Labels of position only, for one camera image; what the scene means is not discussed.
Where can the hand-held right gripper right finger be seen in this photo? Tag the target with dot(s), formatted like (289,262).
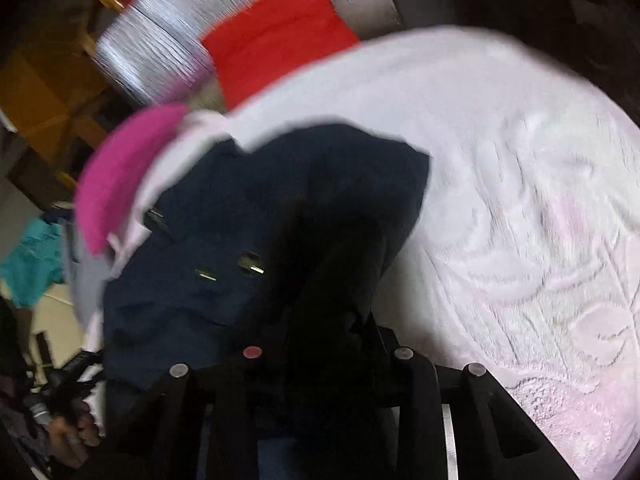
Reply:
(450,420)

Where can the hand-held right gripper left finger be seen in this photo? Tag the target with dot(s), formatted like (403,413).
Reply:
(200,410)

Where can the navy zip jacket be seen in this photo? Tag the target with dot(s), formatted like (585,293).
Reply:
(240,200)

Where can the person's left hand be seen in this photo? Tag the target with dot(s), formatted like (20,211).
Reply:
(70,432)

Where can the cream leather sofa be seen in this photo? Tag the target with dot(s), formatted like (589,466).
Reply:
(55,325)

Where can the dark quilted jacket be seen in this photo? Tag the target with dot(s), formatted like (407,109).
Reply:
(12,400)

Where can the grey garment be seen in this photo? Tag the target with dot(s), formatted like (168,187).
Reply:
(82,280)

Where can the teal garment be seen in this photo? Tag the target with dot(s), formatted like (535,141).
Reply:
(30,260)

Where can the magenta folded cloth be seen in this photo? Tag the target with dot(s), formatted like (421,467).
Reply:
(120,170)

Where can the white textured blanket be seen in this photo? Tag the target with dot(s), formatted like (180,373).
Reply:
(500,185)

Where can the yellow wooden furniture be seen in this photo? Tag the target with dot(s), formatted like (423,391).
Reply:
(30,95)

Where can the silver foil board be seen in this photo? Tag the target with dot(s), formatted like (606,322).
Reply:
(150,50)

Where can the red folded cloth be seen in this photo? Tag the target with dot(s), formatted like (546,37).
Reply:
(280,35)

